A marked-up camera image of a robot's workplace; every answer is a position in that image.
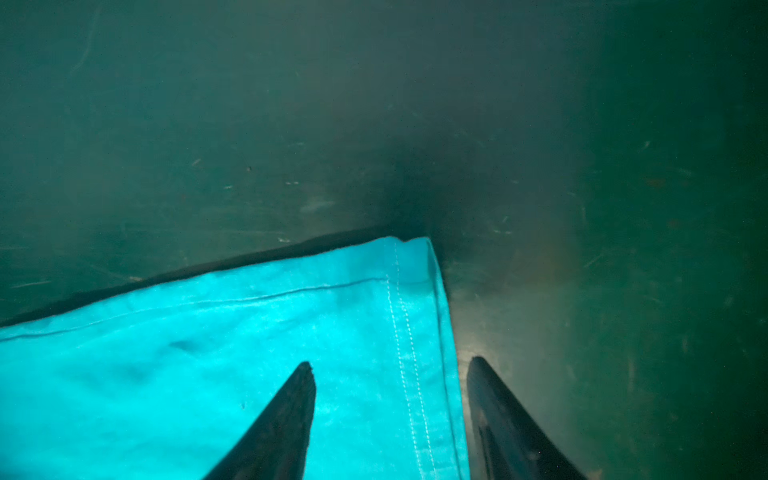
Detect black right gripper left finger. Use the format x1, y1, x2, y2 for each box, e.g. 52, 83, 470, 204
205, 361, 317, 480

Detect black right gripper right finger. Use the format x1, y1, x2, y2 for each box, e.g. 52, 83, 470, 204
466, 356, 586, 480

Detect teal printed t-shirt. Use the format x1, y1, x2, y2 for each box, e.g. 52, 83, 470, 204
1, 237, 470, 479

